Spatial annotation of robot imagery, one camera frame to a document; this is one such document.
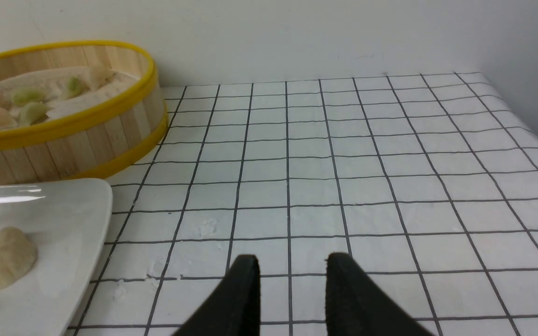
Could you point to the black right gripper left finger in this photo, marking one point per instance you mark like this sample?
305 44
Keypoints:
234 306

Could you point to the beige dumpling on plate right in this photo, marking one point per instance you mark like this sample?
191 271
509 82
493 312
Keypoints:
18 254

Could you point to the white square plate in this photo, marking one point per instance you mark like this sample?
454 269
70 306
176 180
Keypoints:
68 222

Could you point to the green dumpling steamer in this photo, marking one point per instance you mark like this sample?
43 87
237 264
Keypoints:
73 88
32 113
20 97

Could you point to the green dumpling steamer upper middle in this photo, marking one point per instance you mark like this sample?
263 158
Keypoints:
20 97

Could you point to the green dumpling steamer top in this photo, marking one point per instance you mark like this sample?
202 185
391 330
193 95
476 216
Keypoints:
73 88

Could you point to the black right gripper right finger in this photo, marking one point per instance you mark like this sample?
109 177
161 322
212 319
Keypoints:
356 306

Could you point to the green dumpling steamer centre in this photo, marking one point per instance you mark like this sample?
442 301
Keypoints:
32 113

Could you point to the white steamer liner paper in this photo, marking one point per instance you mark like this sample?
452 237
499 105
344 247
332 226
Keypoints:
101 83

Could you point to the bamboo steamer basket yellow rim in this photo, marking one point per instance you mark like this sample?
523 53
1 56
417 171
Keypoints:
97 142

